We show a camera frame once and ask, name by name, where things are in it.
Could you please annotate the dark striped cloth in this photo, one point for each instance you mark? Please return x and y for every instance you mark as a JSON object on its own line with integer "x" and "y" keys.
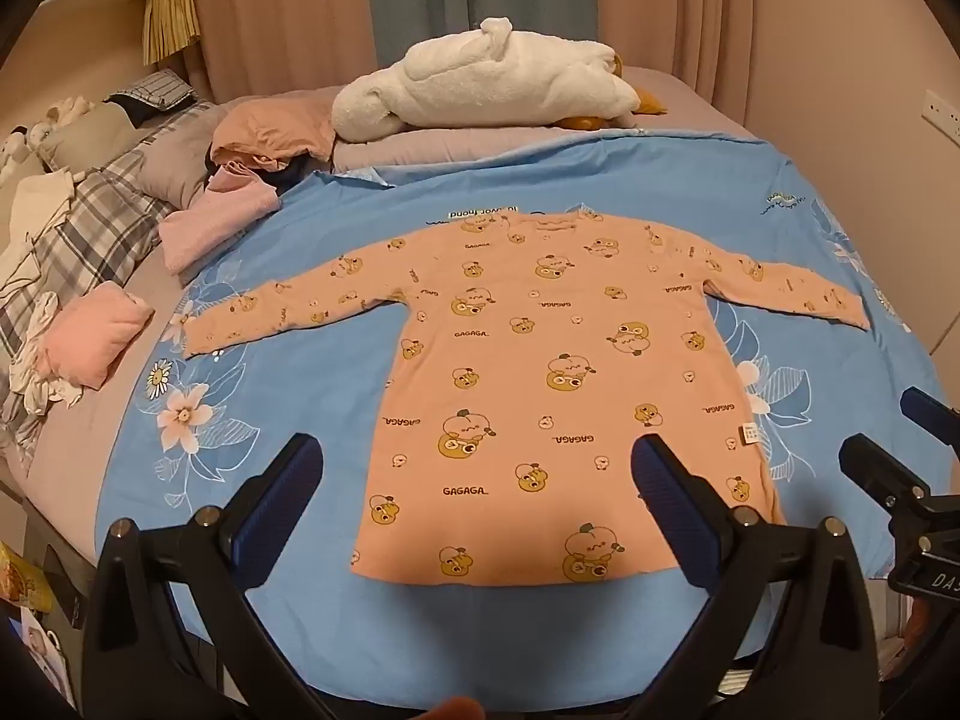
{"x": 150, "y": 94}

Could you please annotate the white floral crumpled cloth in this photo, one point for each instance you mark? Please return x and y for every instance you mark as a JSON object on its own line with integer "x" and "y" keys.
{"x": 41, "y": 382}

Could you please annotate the white plush goose toy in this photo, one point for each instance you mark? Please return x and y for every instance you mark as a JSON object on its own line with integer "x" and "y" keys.
{"x": 480, "y": 82}

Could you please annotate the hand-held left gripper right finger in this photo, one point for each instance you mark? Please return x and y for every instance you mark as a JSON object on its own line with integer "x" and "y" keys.
{"x": 671, "y": 502}

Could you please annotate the person's left hand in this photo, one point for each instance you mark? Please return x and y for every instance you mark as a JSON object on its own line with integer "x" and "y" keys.
{"x": 450, "y": 710}

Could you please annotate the white wall socket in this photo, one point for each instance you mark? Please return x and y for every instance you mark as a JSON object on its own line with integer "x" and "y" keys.
{"x": 946, "y": 112}

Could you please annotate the small white plush toys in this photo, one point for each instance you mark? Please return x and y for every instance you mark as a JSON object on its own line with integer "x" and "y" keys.
{"x": 34, "y": 131}

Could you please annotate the grey pillow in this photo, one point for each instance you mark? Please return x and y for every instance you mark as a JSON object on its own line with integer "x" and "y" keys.
{"x": 176, "y": 161}

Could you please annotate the plaid bed cover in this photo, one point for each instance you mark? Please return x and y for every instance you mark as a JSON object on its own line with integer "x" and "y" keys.
{"x": 82, "y": 232}

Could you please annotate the yellow fringed hanging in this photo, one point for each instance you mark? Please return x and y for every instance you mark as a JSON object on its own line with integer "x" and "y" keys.
{"x": 171, "y": 19}

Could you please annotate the beige pillow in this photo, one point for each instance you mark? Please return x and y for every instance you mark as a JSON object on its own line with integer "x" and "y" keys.
{"x": 90, "y": 135}

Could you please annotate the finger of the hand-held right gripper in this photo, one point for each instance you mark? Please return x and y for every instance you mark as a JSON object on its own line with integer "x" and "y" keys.
{"x": 934, "y": 416}
{"x": 877, "y": 469}

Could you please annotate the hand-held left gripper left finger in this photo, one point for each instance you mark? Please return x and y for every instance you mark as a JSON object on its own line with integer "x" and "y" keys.
{"x": 274, "y": 502}

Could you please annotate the salmon pink folded garment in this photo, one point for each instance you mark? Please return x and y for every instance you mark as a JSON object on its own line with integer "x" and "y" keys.
{"x": 94, "y": 334}

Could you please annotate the blue floral blanket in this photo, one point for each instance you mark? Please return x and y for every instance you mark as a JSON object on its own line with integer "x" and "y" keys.
{"x": 315, "y": 390}

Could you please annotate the yellow packet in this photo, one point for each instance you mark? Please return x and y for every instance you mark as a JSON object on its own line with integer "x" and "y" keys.
{"x": 19, "y": 581}

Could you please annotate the light pink folded garment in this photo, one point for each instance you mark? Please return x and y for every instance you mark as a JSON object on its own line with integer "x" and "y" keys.
{"x": 217, "y": 221}

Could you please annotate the pink curtain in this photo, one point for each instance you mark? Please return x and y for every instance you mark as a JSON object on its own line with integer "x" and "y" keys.
{"x": 712, "y": 15}
{"x": 277, "y": 15}

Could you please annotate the orange cartoon print shirt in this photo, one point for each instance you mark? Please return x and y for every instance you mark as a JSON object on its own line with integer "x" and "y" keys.
{"x": 540, "y": 360}

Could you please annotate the peach crumpled garment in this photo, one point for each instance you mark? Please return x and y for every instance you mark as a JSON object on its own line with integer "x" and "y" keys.
{"x": 270, "y": 127}

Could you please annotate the navy cloth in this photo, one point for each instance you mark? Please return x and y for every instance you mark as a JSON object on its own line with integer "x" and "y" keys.
{"x": 304, "y": 174}

